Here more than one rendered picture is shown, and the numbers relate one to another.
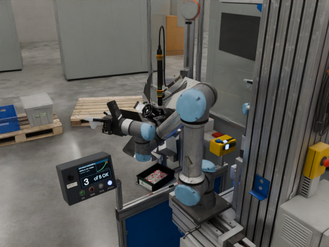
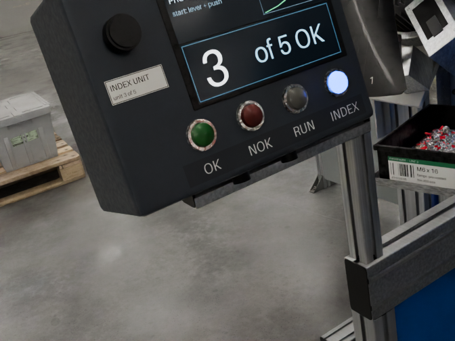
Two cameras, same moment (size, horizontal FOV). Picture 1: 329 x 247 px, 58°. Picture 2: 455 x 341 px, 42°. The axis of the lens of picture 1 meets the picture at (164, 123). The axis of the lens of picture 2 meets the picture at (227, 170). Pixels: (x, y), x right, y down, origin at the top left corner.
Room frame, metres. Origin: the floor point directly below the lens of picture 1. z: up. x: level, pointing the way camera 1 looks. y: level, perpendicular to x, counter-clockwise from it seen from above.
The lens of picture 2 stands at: (0.74, 0.35, 1.27)
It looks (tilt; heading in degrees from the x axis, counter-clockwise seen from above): 22 degrees down; 6
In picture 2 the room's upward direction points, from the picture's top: 12 degrees counter-clockwise
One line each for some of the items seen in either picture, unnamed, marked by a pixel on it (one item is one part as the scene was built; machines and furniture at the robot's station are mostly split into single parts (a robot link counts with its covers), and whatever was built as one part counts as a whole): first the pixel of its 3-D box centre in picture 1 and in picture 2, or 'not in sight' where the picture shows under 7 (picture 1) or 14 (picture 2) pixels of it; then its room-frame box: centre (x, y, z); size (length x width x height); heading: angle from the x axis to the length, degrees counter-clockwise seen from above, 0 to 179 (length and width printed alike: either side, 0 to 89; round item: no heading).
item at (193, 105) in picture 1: (193, 148); not in sight; (1.12, -0.12, 1.41); 0.15 x 0.12 x 0.55; 150
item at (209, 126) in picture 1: (200, 123); not in sight; (2.47, -0.34, 0.92); 0.17 x 0.16 x 0.11; 125
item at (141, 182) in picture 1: (155, 177); (447, 145); (1.73, 0.06, 0.85); 0.22 x 0.17 x 0.07; 139
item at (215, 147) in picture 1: (222, 145); not in sight; (1.86, -0.41, 1.02); 0.16 x 0.10 x 0.11; 125
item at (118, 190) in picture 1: (118, 194); (358, 185); (1.39, 0.26, 0.96); 0.03 x 0.03 x 0.20; 35
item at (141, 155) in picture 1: (144, 147); not in sight; (1.27, 0.10, 1.34); 0.11 x 0.08 x 0.11; 150
